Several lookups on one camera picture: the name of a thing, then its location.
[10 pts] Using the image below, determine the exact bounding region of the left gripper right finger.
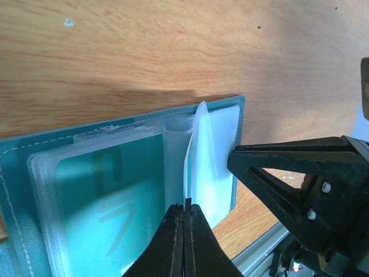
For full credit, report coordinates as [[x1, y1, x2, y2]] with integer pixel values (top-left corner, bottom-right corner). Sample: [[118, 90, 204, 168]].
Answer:
[[183, 198, 243, 276]]

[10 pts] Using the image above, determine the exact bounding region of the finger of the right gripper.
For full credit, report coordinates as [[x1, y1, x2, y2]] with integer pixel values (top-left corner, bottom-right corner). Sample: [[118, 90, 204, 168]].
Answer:
[[228, 136, 368, 260]]

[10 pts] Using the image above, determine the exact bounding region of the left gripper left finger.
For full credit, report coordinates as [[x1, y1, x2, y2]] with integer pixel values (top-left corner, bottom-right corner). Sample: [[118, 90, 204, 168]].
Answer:
[[123, 204, 185, 276]]

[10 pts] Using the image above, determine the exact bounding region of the teal VIP credit card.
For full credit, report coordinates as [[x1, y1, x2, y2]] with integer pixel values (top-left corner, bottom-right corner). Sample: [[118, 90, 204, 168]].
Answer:
[[55, 134, 165, 276]]

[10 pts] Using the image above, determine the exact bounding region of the teal leather card holder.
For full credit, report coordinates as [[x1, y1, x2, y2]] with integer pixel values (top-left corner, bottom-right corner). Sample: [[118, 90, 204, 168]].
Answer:
[[1, 96, 246, 276]]

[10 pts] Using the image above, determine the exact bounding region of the aluminium front rail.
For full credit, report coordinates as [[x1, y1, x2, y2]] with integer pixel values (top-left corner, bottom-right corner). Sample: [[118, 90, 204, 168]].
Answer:
[[232, 222, 289, 277]]

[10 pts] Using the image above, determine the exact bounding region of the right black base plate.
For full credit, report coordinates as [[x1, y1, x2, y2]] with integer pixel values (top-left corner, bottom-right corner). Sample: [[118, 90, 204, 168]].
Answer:
[[269, 235, 314, 277]]

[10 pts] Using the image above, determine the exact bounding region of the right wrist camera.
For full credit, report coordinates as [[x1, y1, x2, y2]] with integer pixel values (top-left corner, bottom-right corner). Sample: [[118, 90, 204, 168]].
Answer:
[[360, 57, 369, 120]]

